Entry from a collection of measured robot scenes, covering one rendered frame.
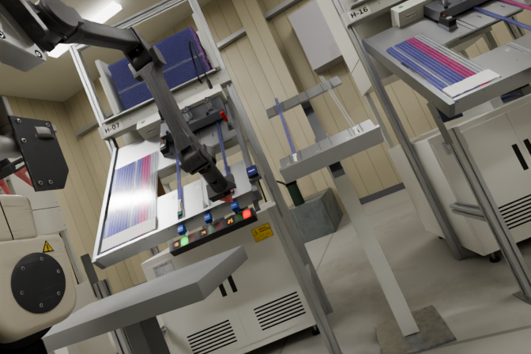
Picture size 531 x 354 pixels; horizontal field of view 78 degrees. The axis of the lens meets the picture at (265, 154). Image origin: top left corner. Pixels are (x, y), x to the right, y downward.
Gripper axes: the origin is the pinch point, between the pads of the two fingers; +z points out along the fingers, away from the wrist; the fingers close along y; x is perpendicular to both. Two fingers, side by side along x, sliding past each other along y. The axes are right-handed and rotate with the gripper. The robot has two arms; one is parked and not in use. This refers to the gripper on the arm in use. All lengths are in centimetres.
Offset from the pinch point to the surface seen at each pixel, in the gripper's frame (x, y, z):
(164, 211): -13.5, 29.4, 3.9
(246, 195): -2.2, -5.1, 3.6
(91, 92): -103, 60, -18
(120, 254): -2.9, 49.5, 4.6
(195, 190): -17.4, 15.1, 4.2
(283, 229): 9.7, -12.0, 15.9
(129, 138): -90, 56, 11
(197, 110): -65, 7, 0
